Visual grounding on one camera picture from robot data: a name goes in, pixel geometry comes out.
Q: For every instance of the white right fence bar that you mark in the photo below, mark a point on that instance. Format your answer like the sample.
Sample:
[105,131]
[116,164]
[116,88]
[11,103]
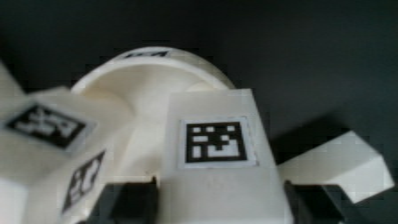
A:
[341,163]

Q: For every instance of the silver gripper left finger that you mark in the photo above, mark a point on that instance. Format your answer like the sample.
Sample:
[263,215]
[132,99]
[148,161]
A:
[126,205]

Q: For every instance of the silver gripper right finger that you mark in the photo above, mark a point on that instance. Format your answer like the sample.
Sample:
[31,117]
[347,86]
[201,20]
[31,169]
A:
[311,205]

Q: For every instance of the round white stool seat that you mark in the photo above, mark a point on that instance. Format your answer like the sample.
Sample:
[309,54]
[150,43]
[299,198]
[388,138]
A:
[130,84]

